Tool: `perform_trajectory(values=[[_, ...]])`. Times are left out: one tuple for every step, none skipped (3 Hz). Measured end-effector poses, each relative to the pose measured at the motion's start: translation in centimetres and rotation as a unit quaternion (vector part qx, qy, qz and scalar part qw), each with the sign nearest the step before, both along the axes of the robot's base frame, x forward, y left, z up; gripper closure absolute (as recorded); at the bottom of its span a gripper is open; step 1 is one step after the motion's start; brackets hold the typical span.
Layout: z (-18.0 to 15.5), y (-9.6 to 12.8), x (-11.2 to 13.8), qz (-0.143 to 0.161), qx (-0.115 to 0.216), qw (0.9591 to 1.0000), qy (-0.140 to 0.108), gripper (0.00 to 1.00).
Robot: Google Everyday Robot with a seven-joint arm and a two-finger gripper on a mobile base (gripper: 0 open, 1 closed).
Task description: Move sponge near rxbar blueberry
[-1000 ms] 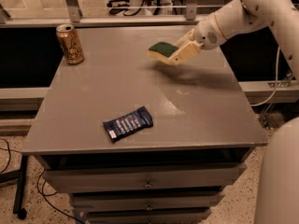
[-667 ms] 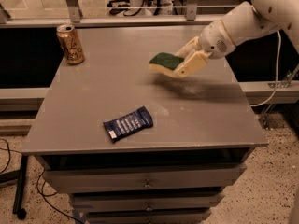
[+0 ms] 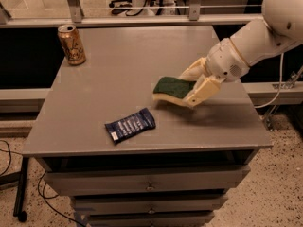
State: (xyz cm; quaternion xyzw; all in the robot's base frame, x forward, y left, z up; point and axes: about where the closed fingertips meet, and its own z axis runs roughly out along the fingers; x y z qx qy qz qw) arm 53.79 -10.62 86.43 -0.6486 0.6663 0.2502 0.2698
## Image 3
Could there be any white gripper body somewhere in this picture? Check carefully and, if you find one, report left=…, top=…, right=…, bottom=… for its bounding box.
left=206, top=38, right=250, bottom=82

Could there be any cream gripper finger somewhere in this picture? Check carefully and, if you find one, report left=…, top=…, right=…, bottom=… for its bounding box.
left=183, top=76, right=225, bottom=107
left=179, top=57, right=209, bottom=81

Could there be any green and yellow sponge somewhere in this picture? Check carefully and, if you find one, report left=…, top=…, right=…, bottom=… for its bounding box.
left=152, top=77, right=195, bottom=106

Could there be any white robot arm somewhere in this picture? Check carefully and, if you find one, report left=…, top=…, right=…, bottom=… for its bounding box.
left=180, top=0, right=303, bottom=107

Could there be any blue rxbar blueberry wrapper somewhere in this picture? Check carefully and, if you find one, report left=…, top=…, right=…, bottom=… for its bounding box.
left=105, top=108, right=156, bottom=145

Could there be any grey drawer cabinet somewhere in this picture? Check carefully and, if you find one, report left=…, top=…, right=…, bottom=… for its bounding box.
left=24, top=26, right=271, bottom=227

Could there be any gold soda can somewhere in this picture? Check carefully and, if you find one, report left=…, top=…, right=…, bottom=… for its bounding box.
left=58, top=25, right=86, bottom=65

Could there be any metal window railing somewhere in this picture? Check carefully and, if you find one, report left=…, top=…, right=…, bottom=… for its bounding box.
left=0, top=0, right=261, bottom=28

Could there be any black stand leg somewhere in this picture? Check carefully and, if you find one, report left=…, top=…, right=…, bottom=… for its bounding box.
left=0, top=158, right=29, bottom=223

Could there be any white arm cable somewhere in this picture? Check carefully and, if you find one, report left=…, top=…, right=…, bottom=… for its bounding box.
left=253, top=52, right=285, bottom=110

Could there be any black floor cable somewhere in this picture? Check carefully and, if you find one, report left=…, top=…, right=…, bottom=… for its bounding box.
left=0, top=139, right=87, bottom=227

